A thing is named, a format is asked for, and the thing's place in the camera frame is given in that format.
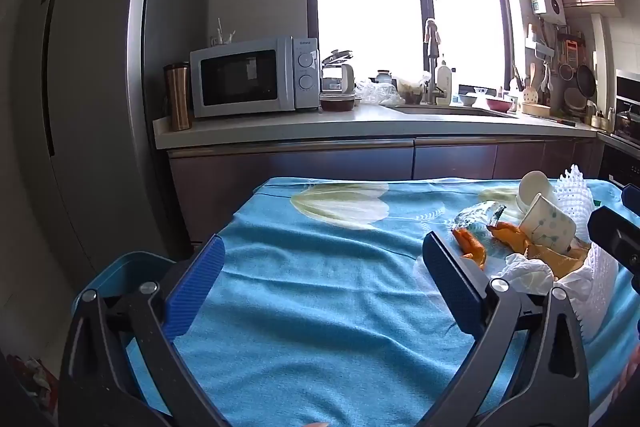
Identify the grey refrigerator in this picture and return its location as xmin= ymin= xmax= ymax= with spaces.
xmin=10 ymin=0 xmax=213 ymax=288

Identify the black built-in oven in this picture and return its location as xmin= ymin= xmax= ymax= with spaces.
xmin=597 ymin=142 xmax=640 ymax=188

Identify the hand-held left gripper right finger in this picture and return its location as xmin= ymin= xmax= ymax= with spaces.
xmin=422 ymin=231 xmax=591 ymax=427

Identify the dark red bowl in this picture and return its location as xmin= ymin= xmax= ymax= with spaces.
xmin=319 ymin=93 xmax=357 ymax=112

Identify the pile of floor clutter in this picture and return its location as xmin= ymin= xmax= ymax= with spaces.
xmin=10 ymin=354 xmax=56 ymax=405

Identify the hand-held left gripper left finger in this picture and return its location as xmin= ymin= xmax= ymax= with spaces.
xmin=57 ymin=234 xmax=231 ymax=427

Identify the blue plastic bin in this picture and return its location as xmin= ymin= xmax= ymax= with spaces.
xmin=70 ymin=251 xmax=193 ymax=323

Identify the copper steel tumbler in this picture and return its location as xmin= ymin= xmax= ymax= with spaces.
xmin=163 ymin=62 xmax=193 ymax=132

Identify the plain white paper cup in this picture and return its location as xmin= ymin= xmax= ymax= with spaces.
xmin=517 ymin=171 xmax=556 ymax=212

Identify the white microwave oven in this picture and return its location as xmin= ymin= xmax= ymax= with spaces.
xmin=189 ymin=36 xmax=321 ymax=118

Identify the clear plastic wrapper with barcode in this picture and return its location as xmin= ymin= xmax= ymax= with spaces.
xmin=452 ymin=202 xmax=507 ymax=230

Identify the steel countertop oven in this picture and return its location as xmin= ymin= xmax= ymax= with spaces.
xmin=612 ymin=69 xmax=640 ymax=142

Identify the utensil holder with spoons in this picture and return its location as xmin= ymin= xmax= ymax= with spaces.
xmin=520 ymin=62 xmax=551 ymax=115

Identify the black frying pan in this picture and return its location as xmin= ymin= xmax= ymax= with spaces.
xmin=576 ymin=66 xmax=597 ymax=98

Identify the large orange peel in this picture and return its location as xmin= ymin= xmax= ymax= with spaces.
xmin=487 ymin=222 xmax=591 ymax=280

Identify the white soap bottle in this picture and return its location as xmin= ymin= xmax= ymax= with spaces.
xmin=436 ymin=54 xmax=453 ymax=105

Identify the blue flower print cloth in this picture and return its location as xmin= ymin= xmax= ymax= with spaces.
xmin=125 ymin=177 xmax=640 ymax=427

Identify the crumpled white tissue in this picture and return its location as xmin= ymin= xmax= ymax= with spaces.
xmin=490 ymin=253 xmax=556 ymax=295

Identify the white foam net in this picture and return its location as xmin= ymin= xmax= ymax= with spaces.
xmin=560 ymin=242 xmax=621 ymax=340
xmin=552 ymin=164 xmax=598 ymax=240

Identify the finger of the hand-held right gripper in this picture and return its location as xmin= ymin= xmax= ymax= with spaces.
xmin=588 ymin=206 xmax=640 ymax=294
xmin=620 ymin=184 xmax=640 ymax=222

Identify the steel kitchen sink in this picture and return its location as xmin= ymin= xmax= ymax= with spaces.
xmin=382 ymin=103 xmax=518 ymax=118

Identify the small cup with sticks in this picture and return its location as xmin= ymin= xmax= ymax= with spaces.
xmin=210 ymin=18 xmax=236 ymax=45

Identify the clear plastic bag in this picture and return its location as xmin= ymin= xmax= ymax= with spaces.
xmin=354 ymin=79 xmax=406 ymax=106

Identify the small orange peel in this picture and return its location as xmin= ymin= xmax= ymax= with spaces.
xmin=451 ymin=228 xmax=488 ymax=269

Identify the steel kitchen faucet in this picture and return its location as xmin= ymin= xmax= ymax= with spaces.
xmin=424 ymin=18 xmax=443 ymax=105

